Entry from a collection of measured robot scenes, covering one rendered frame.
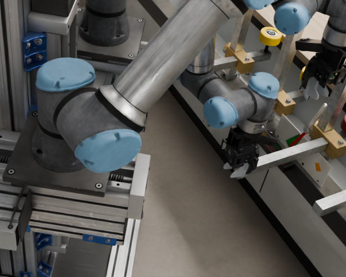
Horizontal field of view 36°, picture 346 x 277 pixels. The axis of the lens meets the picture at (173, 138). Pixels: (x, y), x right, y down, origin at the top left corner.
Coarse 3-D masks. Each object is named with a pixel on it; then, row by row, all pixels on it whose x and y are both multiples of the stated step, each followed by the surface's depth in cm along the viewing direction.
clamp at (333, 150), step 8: (312, 128) 169; (312, 136) 170; (320, 136) 167; (328, 136) 165; (336, 136) 166; (328, 144) 164; (336, 144) 163; (344, 144) 163; (328, 152) 165; (336, 152) 163; (344, 152) 166
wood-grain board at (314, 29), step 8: (264, 8) 211; (272, 8) 212; (256, 16) 209; (264, 16) 206; (272, 16) 207; (312, 16) 211; (320, 16) 212; (328, 16) 213; (264, 24) 206; (272, 24) 203; (312, 24) 207; (320, 24) 208; (304, 32) 202; (312, 32) 203; (320, 32) 203; (304, 56) 190; (312, 56) 191
